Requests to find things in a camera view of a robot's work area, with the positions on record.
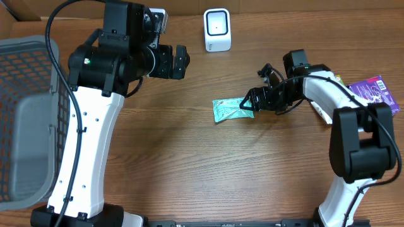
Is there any grey plastic basket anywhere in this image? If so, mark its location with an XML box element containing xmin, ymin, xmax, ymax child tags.
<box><xmin>1</xmin><ymin>35</ymin><xmax>69</xmax><ymax>211</ymax></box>

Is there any white tube gold cap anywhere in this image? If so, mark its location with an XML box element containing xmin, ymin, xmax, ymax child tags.
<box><xmin>309</xmin><ymin>101</ymin><xmax>333</xmax><ymax>125</ymax></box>

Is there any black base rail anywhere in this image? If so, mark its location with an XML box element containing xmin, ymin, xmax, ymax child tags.
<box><xmin>148</xmin><ymin>219</ymin><xmax>370</xmax><ymax>227</ymax></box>

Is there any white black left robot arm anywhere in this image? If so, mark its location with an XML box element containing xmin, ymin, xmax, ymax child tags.
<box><xmin>30</xmin><ymin>1</ymin><xmax>190</xmax><ymax>227</ymax></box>

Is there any teal snack packet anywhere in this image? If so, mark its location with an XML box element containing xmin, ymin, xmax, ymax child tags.
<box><xmin>212</xmin><ymin>97</ymin><xmax>254</xmax><ymax>123</ymax></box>

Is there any purple pad package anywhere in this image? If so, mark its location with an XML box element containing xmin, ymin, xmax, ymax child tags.
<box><xmin>348</xmin><ymin>76</ymin><xmax>400</xmax><ymax>115</ymax></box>

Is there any green juice carton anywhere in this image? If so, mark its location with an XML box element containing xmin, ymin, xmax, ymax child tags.
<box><xmin>335</xmin><ymin>74</ymin><xmax>344</xmax><ymax>84</ymax></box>

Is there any white barcode scanner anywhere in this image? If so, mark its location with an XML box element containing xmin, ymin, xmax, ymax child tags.
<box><xmin>203</xmin><ymin>8</ymin><xmax>232</xmax><ymax>52</ymax></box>

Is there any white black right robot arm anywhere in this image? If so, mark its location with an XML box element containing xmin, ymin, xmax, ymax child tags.
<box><xmin>239</xmin><ymin>49</ymin><xmax>402</xmax><ymax>226</ymax></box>

